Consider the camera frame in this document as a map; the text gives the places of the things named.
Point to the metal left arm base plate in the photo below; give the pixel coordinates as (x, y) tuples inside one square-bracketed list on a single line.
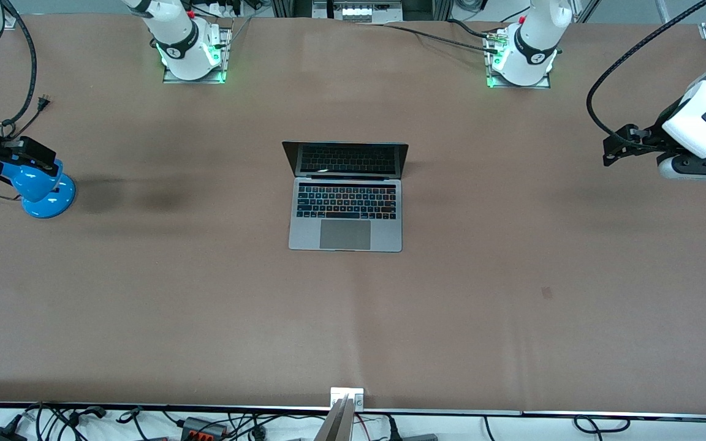
[(543, 82)]

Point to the black plug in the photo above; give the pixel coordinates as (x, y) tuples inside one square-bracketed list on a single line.
[(394, 429)]

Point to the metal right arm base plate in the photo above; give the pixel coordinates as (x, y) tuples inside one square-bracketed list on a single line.
[(225, 58)]

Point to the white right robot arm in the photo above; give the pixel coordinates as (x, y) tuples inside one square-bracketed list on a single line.
[(175, 37)]

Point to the white power strip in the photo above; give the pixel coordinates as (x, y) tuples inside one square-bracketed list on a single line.
[(224, 8)]

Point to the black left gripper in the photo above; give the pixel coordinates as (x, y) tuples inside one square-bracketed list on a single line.
[(656, 134)]

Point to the grey socket strip box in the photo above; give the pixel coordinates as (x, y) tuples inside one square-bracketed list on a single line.
[(359, 12)]

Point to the brown table cover mat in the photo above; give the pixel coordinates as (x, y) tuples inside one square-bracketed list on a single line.
[(512, 306)]

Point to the grey laptop computer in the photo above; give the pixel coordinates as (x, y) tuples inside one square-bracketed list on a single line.
[(345, 233)]

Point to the blue desk lamp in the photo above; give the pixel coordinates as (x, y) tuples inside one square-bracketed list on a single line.
[(46, 196)]

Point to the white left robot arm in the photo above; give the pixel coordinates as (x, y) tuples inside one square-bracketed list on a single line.
[(537, 43)]

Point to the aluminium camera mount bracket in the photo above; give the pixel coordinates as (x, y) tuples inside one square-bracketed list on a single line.
[(344, 407)]

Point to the black power adapter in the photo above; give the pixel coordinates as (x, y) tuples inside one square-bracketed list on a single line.
[(0, 433)]

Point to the aluminium extrusion bar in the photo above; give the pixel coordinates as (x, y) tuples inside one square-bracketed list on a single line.
[(664, 11), (586, 11)]

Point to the black box with orange connectors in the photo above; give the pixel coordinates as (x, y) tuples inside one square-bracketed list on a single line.
[(203, 429)]

